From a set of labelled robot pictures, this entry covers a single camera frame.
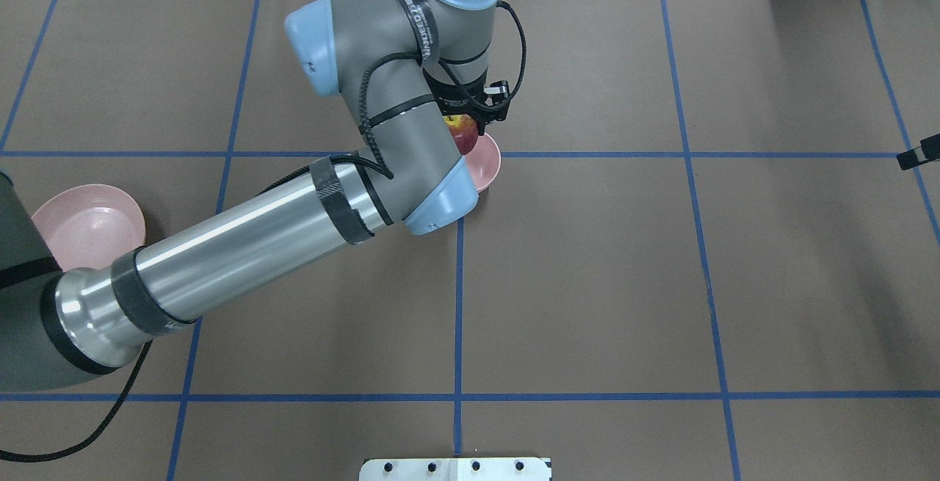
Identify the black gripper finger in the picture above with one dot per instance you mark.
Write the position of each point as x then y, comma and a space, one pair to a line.
927, 152

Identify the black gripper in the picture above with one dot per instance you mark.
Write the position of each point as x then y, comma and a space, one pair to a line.
457, 106

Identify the red apple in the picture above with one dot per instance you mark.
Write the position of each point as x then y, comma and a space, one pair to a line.
464, 131

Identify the pink bowl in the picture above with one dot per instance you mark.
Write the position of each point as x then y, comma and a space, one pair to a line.
484, 162

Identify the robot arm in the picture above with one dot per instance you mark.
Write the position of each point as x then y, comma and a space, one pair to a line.
400, 66

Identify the pink plate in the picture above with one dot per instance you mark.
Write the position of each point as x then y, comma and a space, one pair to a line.
90, 226

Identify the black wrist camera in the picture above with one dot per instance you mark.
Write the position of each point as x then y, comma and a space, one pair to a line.
497, 97

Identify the white metal base plate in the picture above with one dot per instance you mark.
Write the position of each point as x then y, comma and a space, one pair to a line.
490, 468

